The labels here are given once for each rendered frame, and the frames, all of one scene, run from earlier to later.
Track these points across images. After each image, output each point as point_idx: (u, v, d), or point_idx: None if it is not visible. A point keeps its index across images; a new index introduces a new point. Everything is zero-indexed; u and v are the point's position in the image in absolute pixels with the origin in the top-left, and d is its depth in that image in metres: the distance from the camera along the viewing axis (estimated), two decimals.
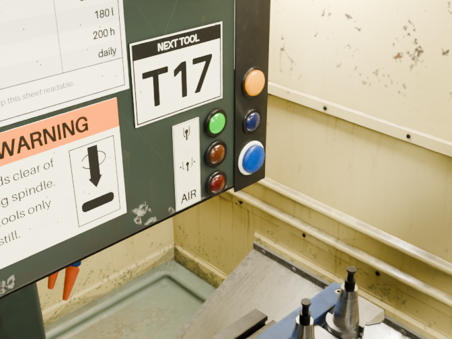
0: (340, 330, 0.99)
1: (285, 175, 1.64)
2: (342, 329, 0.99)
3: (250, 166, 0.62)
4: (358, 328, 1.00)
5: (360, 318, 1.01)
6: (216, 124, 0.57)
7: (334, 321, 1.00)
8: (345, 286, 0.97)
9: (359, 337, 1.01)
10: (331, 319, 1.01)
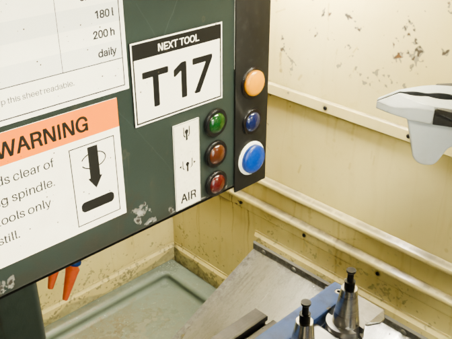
0: (340, 331, 0.99)
1: (285, 175, 1.64)
2: (342, 329, 0.99)
3: (250, 166, 0.62)
4: (358, 329, 1.00)
5: (360, 319, 1.01)
6: (216, 124, 0.57)
7: (334, 321, 1.00)
8: (345, 287, 0.97)
9: (359, 337, 1.01)
10: (331, 319, 1.01)
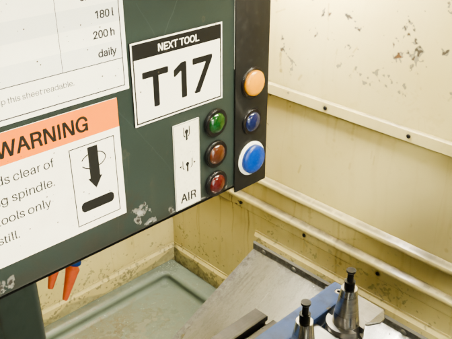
0: (340, 331, 0.99)
1: (285, 175, 1.64)
2: (342, 329, 0.99)
3: (250, 166, 0.62)
4: (358, 329, 1.00)
5: (360, 319, 1.01)
6: (216, 124, 0.57)
7: (334, 321, 1.00)
8: (345, 287, 0.97)
9: (359, 337, 1.01)
10: (331, 319, 1.01)
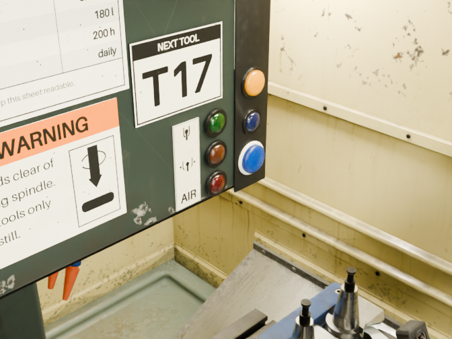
0: (340, 331, 0.99)
1: (285, 175, 1.64)
2: (342, 329, 0.99)
3: (250, 166, 0.62)
4: (358, 329, 1.00)
5: (360, 319, 1.01)
6: (216, 124, 0.57)
7: (334, 321, 1.00)
8: (345, 287, 0.97)
9: (359, 337, 1.01)
10: (331, 319, 1.01)
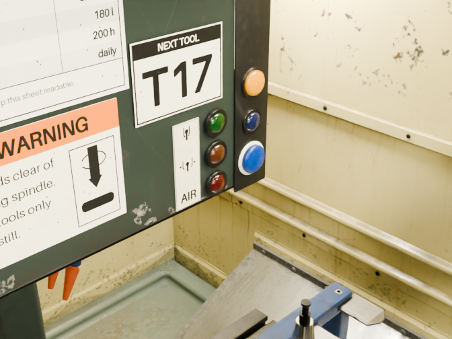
0: None
1: (285, 175, 1.64)
2: None
3: (250, 166, 0.62)
4: None
5: None
6: (216, 124, 0.57)
7: None
8: None
9: None
10: None
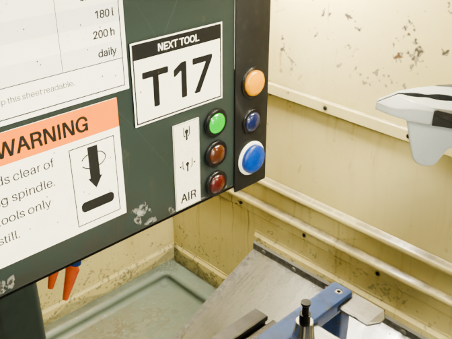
0: None
1: (285, 175, 1.64)
2: None
3: (250, 166, 0.62)
4: None
5: None
6: (216, 124, 0.57)
7: None
8: None
9: None
10: None
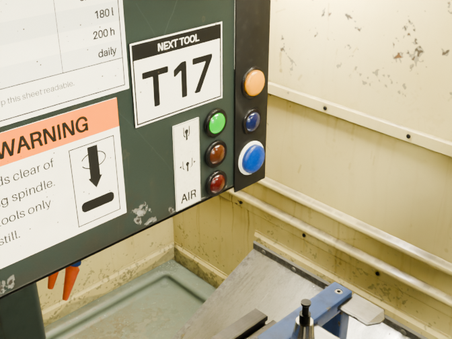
0: None
1: (285, 175, 1.64)
2: None
3: (250, 166, 0.62)
4: None
5: None
6: (216, 124, 0.57)
7: None
8: None
9: None
10: None
